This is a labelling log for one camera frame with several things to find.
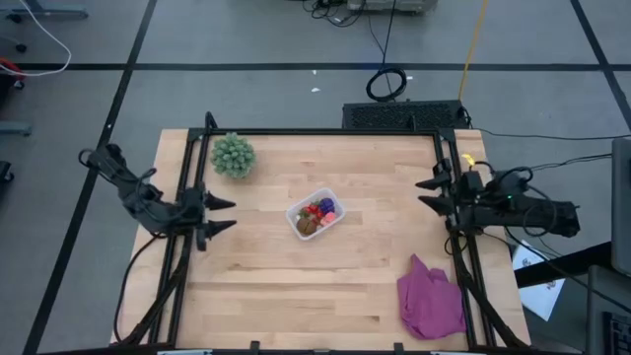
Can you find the black aluminium rig frame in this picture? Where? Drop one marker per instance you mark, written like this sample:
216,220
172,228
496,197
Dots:
315,132

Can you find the purple grape bunch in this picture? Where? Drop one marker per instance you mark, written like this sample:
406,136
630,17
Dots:
327,205

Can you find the red floor object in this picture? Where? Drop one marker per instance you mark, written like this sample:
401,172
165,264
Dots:
10,66

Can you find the black caster wheel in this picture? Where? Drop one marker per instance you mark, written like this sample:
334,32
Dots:
21,48

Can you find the red strawberry with green leaves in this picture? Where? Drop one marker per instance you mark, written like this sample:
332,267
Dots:
313,208
305,212

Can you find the grey equipment box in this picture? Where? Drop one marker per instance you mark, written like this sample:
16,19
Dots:
394,5

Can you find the green succulent in patterned pot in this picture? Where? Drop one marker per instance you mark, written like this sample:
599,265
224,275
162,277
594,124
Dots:
232,155

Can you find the clear plastic tupperware container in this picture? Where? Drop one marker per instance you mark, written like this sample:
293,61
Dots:
315,197

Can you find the grey furniture foot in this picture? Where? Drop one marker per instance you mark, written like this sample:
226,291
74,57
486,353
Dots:
15,129

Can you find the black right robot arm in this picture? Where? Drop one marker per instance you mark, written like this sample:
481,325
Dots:
542,214

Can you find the grey table base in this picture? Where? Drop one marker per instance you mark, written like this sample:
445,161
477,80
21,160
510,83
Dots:
49,11

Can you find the brown kiwi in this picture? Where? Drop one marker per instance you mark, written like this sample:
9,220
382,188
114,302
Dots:
306,226

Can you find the red cherry with green stem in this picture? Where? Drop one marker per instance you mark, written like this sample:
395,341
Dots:
320,215

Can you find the grey cabinet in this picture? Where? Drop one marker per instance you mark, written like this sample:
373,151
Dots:
622,207

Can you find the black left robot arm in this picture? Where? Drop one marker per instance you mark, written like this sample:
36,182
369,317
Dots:
143,204

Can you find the yellow tag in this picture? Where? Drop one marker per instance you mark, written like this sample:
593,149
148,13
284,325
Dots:
467,159

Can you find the black floor object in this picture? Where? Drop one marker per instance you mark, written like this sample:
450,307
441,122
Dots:
5,171

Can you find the white paper sheet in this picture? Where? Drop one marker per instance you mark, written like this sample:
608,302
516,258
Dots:
542,296

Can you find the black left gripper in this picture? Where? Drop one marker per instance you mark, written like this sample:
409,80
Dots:
194,212

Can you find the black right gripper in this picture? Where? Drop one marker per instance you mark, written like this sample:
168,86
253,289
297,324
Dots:
468,212

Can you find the purple cloth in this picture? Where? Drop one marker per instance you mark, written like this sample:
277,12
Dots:
429,301

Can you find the black keyboard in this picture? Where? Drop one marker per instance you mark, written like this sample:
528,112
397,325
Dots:
618,335

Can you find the pink peach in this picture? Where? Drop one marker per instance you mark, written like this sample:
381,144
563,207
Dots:
331,216
325,222

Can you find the black computer tower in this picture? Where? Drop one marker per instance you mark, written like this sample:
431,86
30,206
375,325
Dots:
404,116

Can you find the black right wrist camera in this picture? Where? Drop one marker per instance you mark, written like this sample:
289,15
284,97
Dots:
472,181

